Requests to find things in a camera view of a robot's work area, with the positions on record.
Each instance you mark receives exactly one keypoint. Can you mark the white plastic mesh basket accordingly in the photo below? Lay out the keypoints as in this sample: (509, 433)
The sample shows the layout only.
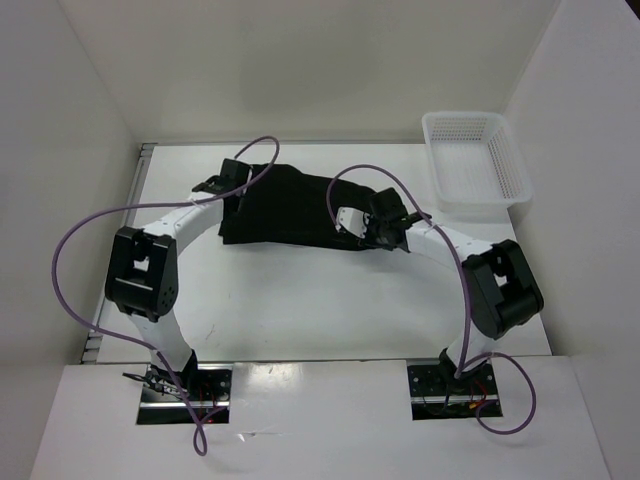
(476, 163)

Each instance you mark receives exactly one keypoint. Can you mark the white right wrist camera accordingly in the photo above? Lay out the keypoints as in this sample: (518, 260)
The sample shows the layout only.
(353, 221)

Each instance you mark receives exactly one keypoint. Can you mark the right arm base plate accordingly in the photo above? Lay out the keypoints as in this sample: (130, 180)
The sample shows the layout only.
(436, 397)

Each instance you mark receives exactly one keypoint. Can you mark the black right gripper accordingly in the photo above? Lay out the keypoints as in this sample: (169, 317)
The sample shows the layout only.
(372, 219)

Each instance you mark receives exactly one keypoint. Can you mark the aluminium table edge rail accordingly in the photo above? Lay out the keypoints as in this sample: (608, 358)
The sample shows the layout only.
(94, 339)

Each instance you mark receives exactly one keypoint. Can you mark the black shorts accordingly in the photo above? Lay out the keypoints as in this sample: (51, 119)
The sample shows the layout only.
(287, 206)

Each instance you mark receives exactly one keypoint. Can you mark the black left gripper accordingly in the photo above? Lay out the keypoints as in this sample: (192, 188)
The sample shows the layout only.
(242, 196)

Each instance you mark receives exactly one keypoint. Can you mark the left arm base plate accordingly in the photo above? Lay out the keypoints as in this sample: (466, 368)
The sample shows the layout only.
(161, 404)

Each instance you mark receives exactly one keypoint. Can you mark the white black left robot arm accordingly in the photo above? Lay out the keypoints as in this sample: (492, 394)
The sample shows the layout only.
(142, 279)

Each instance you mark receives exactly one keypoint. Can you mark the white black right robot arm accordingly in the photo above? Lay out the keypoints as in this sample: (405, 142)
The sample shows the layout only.
(499, 288)

